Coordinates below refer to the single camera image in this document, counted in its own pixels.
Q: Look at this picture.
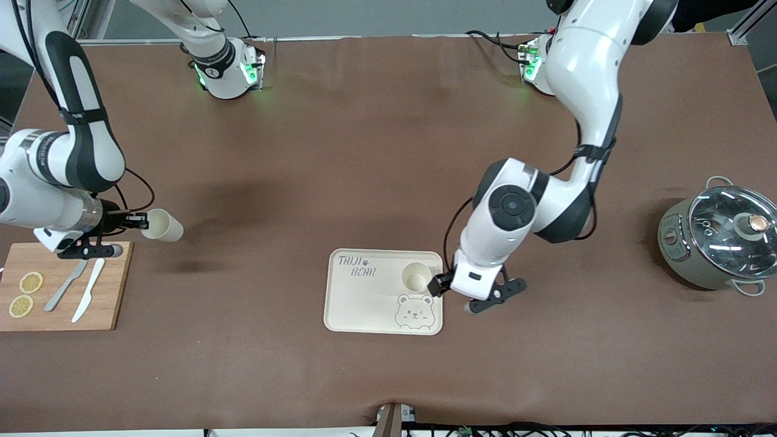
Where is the white plastic cup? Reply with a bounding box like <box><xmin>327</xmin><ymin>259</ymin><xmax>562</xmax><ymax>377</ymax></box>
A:
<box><xmin>141</xmin><ymin>208</ymin><xmax>184</xmax><ymax>243</ymax></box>
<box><xmin>401</xmin><ymin>262</ymin><xmax>433</xmax><ymax>293</ymax></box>

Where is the aluminium frame profile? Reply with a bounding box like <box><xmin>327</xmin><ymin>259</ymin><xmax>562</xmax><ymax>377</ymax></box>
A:
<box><xmin>727</xmin><ymin>11</ymin><xmax>767</xmax><ymax>47</ymax></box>
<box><xmin>66</xmin><ymin>0</ymin><xmax>117</xmax><ymax>44</ymax></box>

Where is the grey-green electric cooking pot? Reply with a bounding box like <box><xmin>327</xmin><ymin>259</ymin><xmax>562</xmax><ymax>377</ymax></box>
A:
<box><xmin>657</xmin><ymin>175</ymin><xmax>777</xmax><ymax>297</ymax></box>

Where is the dark trouser leg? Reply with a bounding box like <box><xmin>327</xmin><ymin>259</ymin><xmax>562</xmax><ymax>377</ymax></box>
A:
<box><xmin>673</xmin><ymin>0</ymin><xmax>761</xmax><ymax>32</ymax></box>

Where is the cream tray with bear print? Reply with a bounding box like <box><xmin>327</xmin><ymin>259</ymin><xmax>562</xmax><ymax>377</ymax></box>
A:
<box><xmin>324</xmin><ymin>248</ymin><xmax>444</xmax><ymax>336</ymax></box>

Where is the black base power cable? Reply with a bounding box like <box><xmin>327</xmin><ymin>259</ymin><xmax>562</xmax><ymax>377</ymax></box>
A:
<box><xmin>227</xmin><ymin>0</ymin><xmax>269</xmax><ymax>43</ymax></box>
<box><xmin>464</xmin><ymin>29</ymin><xmax>530</xmax><ymax>65</ymax></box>

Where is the glass pot lid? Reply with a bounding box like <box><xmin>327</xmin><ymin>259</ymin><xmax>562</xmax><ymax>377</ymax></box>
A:
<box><xmin>688</xmin><ymin>185</ymin><xmax>777</xmax><ymax>271</ymax></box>

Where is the white plastic knife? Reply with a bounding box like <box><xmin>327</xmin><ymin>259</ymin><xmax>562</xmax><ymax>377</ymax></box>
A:
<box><xmin>71</xmin><ymin>257</ymin><xmax>106</xmax><ymax>324</ymax></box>

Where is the wooden cutting board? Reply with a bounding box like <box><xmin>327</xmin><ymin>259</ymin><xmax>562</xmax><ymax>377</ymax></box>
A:
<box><xmin>0</xmin><ymin>242</ymin><xmax>134</xmax><ymax>332</ymax></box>

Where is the grey metal bracket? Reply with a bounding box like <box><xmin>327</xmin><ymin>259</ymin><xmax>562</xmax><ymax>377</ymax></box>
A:
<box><xmin>373</xmin><ymin>402</ymin><xmax>419</xmax><ymax>437</ymax></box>

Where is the brown table cover mat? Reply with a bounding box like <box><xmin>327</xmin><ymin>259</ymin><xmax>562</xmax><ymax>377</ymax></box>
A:
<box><xmin>0</xmin><ymin>33</ymin><xmax>777</xmax><ymax>433</ymax></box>

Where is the grey plastic knife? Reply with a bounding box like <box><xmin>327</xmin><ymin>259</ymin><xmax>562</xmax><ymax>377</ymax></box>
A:
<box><xmin>44</xmin><ymin>258</ymin><xmax>89</xmax><ymax>313</ymax></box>

